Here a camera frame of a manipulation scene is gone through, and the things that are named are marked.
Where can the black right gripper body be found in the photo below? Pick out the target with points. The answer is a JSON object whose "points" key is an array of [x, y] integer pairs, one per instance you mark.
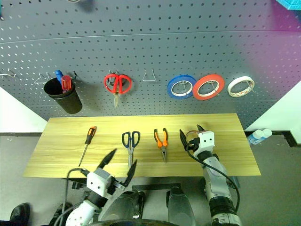
{"points": [[194, 143]]}

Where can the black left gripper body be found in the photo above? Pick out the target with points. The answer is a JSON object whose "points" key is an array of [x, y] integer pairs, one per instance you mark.
{"points": [[115, 186]]}

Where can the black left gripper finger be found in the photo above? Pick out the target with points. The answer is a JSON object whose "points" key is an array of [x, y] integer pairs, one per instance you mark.
{"points": [[106, 159], [132, 173]]}

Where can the clear tape roll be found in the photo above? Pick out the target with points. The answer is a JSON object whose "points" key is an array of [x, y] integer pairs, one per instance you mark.
{"points": [[191, 132]]}

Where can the blue black scissors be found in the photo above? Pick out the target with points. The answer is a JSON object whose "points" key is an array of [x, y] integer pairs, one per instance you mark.
{"points": [[130, 150]]}

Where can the orange black pliers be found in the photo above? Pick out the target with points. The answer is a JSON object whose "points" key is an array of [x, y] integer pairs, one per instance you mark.
{"points": [[163, 153]]}

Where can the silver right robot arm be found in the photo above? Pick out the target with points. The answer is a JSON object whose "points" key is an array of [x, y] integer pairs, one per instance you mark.
{"points": [[216, 183]]}

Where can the red tape roll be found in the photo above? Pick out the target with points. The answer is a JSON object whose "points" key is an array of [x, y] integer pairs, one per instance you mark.
{"points": [[196, 90]]}

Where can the blue tape roll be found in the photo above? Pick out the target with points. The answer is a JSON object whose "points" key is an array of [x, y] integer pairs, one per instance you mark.
{"points": [[169, 88]]}

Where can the white tape roll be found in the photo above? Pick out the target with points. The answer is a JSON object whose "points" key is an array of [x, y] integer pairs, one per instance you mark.
{"points": [[231, 85]]}

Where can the dark grey pegboard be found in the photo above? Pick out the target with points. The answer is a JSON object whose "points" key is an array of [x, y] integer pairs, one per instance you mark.
{"points": [[150, 47]]}

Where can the dark rounded shape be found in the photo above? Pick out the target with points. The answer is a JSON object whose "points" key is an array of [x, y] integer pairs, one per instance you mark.
{"points": [[179, 207], [122, 204]]}

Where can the orange black screwdriver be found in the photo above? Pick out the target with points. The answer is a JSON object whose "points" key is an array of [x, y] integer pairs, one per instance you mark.
{"points": [[90, 136]]}

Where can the white bottle blue label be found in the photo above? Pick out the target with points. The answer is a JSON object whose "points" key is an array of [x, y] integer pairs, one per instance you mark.
{"points": [[256, 137]]}

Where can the black cup holder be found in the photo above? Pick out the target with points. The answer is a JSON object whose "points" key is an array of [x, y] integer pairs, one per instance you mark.
{"points": [[68, 103]]}

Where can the small black hook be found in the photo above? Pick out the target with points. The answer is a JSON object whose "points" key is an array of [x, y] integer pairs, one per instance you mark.
{"points": [[75, 75]]}

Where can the black shoe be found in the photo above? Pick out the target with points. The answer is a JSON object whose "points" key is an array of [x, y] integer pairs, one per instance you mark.
{"points": [[20, 212]]}

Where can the teal foam block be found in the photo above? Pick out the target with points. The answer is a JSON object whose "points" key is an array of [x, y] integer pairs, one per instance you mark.
{"points": [[291, 3]]}

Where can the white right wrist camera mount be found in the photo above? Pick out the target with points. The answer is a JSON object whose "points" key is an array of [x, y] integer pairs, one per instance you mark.
{"points": [[207, 141]]}

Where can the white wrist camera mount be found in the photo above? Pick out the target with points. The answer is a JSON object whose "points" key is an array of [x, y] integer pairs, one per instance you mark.
{"points": [[207, 141], [98, 181]]}

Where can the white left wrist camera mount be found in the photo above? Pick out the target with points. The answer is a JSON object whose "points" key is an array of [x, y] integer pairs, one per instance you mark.
{"points": [[98, 181]]}

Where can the black table frame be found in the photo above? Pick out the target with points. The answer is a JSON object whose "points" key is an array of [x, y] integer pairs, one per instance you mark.
{"points": [[155, 187]]}

